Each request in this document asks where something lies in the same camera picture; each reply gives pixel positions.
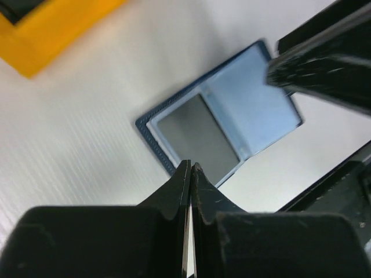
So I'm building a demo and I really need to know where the black credit card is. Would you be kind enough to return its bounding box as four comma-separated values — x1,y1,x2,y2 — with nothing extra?
157,94,240,186

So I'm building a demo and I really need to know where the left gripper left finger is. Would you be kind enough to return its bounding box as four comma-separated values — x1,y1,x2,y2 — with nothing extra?
139,160,191,277

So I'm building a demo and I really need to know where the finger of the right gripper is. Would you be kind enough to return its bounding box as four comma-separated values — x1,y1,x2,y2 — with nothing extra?
266,1,370,113

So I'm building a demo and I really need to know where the yellow plastic bin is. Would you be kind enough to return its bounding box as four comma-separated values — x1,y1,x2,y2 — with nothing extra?
1,1,124,78

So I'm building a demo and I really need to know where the black card in bin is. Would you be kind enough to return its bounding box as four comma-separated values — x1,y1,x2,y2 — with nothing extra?
0,0,44,25

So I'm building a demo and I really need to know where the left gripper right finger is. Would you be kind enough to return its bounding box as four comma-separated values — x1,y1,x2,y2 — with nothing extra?
191,163,249,277

